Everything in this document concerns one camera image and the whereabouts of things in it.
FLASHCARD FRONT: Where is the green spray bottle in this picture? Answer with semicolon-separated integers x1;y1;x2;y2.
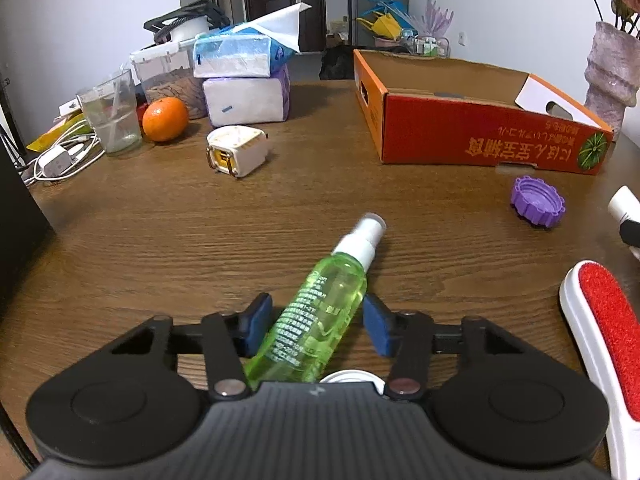
245;212;386;389

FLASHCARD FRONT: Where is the white tape measure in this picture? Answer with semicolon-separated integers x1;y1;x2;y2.
206;126;270;179

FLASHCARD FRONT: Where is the purple tissue pack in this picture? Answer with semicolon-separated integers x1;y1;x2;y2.
203;65;291;128

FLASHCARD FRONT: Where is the wire rack with bottles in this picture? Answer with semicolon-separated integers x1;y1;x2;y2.
412;36;450;58

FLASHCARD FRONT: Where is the orange fruit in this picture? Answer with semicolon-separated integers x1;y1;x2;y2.
142;96;190;143

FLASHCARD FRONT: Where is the purple jar lid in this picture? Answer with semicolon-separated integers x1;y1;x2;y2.
511;176;566;229

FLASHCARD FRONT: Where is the yellow bag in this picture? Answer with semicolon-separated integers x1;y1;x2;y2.
356;11;402;41

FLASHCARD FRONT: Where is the white charger with cables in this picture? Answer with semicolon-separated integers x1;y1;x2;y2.
21;119;105;186

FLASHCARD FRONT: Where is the black bag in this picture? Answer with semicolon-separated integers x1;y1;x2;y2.
319;44;355;80

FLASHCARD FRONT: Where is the blue tissue pack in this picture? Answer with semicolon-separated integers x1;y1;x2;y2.
192;2;310;79

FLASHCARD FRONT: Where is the orange cardboard box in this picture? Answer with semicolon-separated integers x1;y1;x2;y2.
354;50;614;174

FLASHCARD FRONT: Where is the clear plastic cup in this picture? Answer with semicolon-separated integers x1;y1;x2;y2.
76;68;142;155

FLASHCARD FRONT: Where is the white jar lid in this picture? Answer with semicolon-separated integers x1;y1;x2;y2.
320;368;385;396

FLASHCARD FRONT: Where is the clear food container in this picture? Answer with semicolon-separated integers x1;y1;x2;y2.
129;38;207;119

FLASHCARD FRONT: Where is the red white lint brush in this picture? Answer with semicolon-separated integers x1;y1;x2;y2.
559;260;639;479

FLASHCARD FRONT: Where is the purple coral decoration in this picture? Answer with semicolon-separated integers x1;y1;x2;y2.
414;0;454;39

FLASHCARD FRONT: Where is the pink ceramic vase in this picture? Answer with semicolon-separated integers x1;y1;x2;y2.
585;22;640;139

